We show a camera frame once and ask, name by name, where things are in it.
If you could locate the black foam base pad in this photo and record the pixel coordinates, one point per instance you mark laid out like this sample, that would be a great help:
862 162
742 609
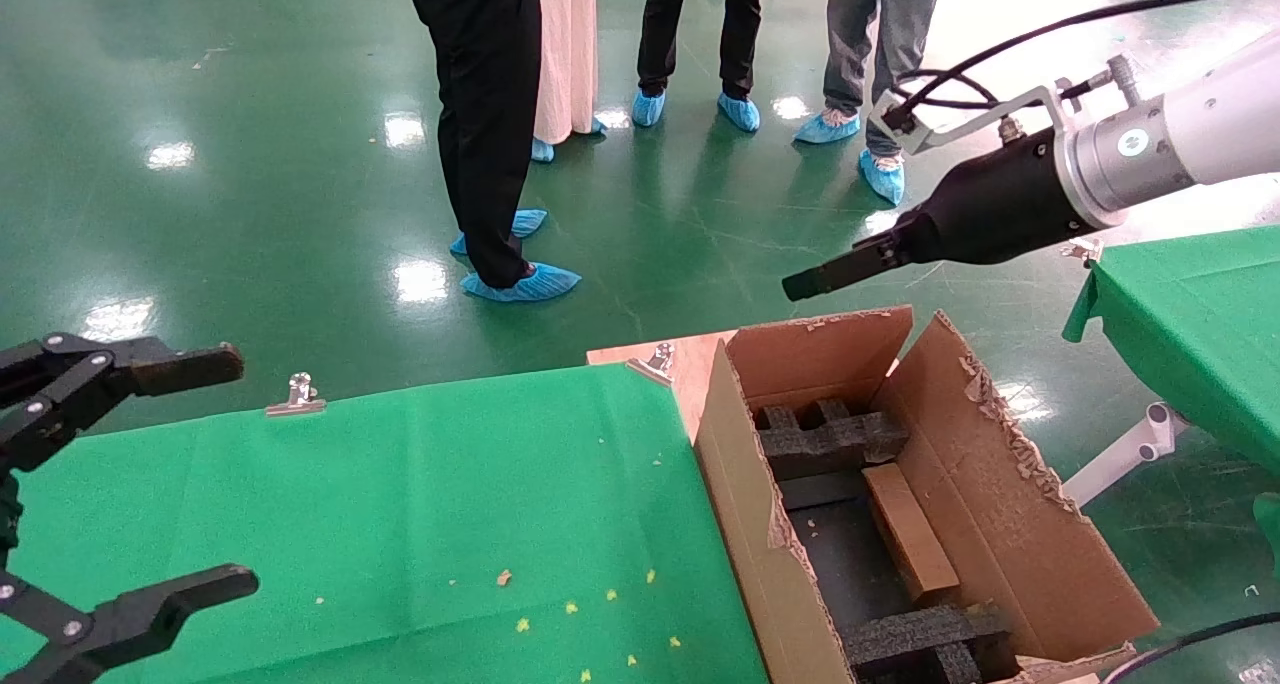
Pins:
840 564

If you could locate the metal binder clip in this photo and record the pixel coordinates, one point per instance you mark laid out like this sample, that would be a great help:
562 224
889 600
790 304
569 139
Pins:
1083 252
298 399
655 362

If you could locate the large open brown carton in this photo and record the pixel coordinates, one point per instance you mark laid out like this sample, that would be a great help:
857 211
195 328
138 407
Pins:
1010 524

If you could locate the person in slim black trousers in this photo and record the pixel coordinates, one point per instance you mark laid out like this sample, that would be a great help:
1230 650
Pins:
665 24

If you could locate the person in grey jeans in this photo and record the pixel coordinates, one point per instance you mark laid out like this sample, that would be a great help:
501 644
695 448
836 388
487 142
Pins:
880 34

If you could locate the green cloth on side table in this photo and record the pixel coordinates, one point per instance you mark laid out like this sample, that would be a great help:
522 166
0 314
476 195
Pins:
1200 334

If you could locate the large green table cloth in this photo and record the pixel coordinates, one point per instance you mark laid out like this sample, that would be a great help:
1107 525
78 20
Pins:
400 504

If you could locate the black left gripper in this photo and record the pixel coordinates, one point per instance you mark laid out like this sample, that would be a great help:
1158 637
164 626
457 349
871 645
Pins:
7 514

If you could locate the small brown cardboard box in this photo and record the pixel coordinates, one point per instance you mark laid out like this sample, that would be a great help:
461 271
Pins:
910 534

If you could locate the person in white skirt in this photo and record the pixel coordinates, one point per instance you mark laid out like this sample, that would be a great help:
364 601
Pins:
565 54

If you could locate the white table leg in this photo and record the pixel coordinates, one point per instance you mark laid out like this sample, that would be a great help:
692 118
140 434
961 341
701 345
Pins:
1125 459

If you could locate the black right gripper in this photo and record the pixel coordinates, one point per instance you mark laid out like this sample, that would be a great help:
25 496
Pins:
1000 209

